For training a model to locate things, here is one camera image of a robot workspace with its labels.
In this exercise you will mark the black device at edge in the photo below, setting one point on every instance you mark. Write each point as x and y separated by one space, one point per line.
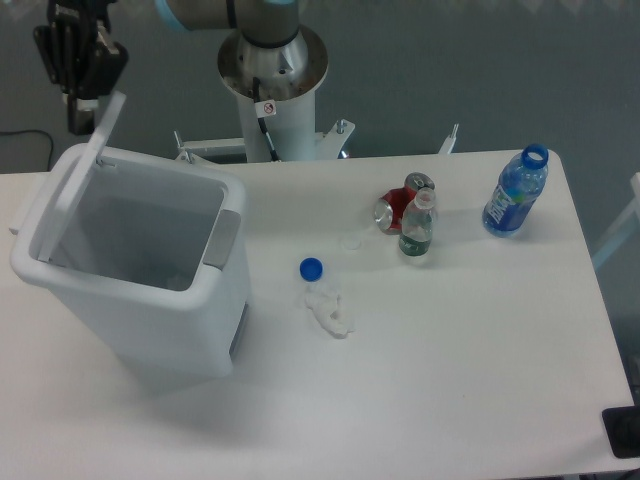
622 428

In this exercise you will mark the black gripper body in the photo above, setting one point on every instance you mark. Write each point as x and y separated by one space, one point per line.
91 15

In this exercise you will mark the white trash can lid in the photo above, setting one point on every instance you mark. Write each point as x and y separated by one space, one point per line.
80 175

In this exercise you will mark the crumpled white tissue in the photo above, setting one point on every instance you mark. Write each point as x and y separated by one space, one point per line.
325 302

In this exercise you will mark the crushed red soda can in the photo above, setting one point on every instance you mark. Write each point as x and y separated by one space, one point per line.
388 209

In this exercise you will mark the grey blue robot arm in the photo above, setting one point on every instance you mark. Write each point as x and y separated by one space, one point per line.
266 24

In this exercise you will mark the blue bottle cap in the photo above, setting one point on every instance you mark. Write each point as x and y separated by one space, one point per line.
311 269

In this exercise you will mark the white trash can body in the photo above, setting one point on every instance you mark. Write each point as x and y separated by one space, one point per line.
150 255

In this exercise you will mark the white frame at right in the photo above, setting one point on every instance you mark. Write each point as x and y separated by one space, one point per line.
620 230

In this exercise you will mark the clear green label bottle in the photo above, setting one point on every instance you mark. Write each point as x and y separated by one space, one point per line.
417 223

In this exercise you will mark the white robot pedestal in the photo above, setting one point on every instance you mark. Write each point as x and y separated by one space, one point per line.
275 92

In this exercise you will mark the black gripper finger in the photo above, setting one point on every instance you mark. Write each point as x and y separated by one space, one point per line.
66 61
101 65

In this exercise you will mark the blue plastic bottle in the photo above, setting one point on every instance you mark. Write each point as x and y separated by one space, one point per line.
519 185

